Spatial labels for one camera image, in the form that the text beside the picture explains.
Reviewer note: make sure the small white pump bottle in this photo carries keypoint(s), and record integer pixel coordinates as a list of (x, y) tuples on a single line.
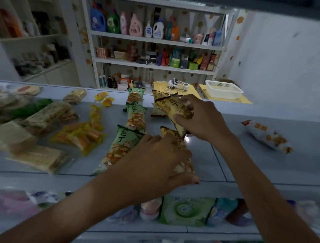
[(148, 30)]

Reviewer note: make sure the white snack packet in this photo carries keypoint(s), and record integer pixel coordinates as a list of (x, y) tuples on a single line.
[(267, 136)]

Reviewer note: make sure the person's right hand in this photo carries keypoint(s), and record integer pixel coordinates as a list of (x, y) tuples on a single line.
[(207, 122)]

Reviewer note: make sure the beige cracker packet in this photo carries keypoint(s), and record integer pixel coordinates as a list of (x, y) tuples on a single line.
[(75, 96)]

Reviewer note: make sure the pile of orange snack packets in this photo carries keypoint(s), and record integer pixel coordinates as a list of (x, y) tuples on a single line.
[(80, 136)]

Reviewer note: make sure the green wet wipes pack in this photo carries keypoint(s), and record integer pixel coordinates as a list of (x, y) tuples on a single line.
[(186, 211)]

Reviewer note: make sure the row of colourful cosmetic boxes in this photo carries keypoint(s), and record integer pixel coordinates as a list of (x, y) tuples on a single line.
[(175, 58)]

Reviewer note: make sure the small orange snack packet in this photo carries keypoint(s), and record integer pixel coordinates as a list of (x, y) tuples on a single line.
[(101, 95), (108, 102)]

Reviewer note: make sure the long beige biscuit packet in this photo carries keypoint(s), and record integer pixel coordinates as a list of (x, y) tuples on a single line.
[(47, 116)]

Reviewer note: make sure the slim pink bottle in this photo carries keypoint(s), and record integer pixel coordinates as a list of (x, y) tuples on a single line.
[(123, 23)]

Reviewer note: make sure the white wall shelf unit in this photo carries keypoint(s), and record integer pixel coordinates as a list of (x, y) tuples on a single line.
[(37, 37)]

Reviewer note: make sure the orange and white box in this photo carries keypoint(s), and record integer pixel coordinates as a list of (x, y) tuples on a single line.
[(123, 82)]

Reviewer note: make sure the person's left thumb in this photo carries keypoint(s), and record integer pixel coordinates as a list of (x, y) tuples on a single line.
[(187, 179)]

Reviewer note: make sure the yellow snack packet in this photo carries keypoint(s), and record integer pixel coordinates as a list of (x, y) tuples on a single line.
[(158, 112), (185, 167), (167, 105)]

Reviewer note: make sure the wide pink detergent bottle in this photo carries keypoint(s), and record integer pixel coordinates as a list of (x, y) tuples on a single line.
[(136, 27)]

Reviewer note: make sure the pale beige snack packet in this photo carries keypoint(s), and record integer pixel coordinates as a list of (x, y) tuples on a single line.
[(15, 136)]

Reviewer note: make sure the group of dark small bottles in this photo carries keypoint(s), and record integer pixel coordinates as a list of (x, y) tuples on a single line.
[(108, 82)]

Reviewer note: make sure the blue detergent bottle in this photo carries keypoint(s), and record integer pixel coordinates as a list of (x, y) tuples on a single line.
[(98, 20)]

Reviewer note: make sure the white plastic basket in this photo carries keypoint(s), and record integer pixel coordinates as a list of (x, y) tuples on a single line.
[(222, 89)]

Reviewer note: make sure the person's right forearm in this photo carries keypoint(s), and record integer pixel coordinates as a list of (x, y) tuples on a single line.
[(262, 195)]

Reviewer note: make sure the dark green snack packet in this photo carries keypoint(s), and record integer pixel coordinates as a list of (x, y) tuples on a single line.
[(30, 109)]

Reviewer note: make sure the white detergent bottle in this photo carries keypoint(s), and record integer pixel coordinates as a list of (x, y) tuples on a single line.
[(158, 30)]

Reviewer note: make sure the pink purple soft pack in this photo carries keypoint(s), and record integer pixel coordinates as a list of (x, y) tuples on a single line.
[(15, 204)]

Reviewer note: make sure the person's left forearm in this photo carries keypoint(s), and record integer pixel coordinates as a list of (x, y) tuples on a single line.
[(62, 215)]

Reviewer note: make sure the row of small toiletry bottles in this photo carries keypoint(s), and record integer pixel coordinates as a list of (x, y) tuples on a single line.
[(195, 35)]

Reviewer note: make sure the grey display counter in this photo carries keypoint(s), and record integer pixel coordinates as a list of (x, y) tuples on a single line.
[(262, 172)]

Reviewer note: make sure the pink and white tub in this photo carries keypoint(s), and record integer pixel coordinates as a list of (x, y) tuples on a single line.
[(150, 210)]

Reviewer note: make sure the white metal shelf rack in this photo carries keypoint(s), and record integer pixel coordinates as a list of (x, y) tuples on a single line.
[(160, 41)]

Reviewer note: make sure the person's left hand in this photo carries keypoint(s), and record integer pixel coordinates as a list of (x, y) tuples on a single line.
[(147, 170)]

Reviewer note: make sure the blue wet wipes pack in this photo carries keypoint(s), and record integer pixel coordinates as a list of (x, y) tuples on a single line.
[(221, 211)]

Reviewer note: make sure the green detergent bottle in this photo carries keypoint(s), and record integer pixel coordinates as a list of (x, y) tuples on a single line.
[(113, 23)]

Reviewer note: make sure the person's right thumb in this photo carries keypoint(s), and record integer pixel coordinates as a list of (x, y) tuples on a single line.
[(182, 119)]

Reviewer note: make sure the flat beige wafer packet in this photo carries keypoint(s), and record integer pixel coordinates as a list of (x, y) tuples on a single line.
[(40, 159)]

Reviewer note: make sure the round bread packet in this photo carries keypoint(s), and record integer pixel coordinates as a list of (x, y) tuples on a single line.
[(27, 90)]

